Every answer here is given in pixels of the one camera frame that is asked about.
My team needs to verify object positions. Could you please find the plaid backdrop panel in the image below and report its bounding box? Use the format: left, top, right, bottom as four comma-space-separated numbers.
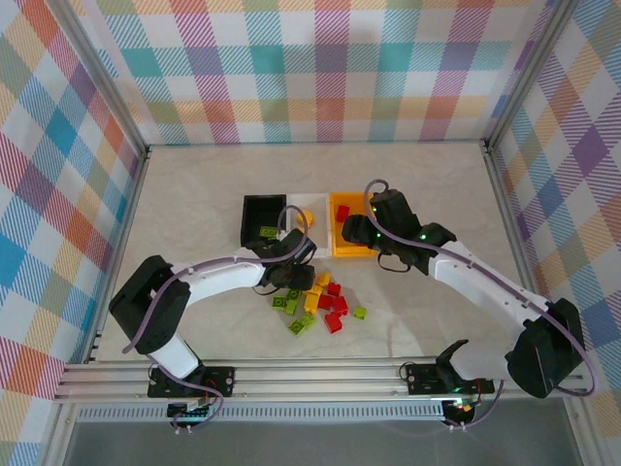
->
77, 0, 559, 147
489, 0, 621, 438
0, 0, 147, 466

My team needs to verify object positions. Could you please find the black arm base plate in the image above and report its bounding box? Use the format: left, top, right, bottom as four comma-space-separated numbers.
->
147, 364, 238, 400
404, 362, 496, 395

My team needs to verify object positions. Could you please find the aluminium upright frame post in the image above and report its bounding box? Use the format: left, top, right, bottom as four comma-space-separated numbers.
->
482, 0, 579, 150
57, 0, 151, 156

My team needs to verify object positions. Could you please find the black plastic bin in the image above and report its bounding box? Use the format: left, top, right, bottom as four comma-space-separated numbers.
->
239, 193, 288, 248

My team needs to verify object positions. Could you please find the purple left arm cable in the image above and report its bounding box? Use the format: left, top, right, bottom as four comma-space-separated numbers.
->
123, 206, 316, 434

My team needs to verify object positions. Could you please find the wide aluminium base rail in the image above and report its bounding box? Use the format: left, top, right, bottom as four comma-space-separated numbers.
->
52, 357, 586, 405

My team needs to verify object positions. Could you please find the white plastic bin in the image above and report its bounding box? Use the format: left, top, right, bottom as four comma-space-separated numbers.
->
284, 192, 334, 257

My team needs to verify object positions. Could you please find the aluminium side frame rail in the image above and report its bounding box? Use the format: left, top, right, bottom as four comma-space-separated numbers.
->
481, 139, 552, 305
84, 145, 152, 365

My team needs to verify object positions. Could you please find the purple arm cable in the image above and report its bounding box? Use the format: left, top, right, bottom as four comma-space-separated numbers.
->
363, 179, 603, 432
123, 206, 316, 434

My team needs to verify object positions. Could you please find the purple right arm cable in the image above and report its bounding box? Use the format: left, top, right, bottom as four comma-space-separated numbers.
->
363, 179, 603, 432

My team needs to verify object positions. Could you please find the slotted grey cable duct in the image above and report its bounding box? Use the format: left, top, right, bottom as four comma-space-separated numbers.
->
75, 405, 447, 423

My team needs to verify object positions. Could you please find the yellow plastic bin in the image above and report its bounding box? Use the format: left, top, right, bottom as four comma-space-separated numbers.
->
329, 192, 379, 258

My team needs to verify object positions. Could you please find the small black controller board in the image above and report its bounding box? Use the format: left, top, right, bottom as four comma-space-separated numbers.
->
443, 398, 476, 416
167, 401, 214, 420

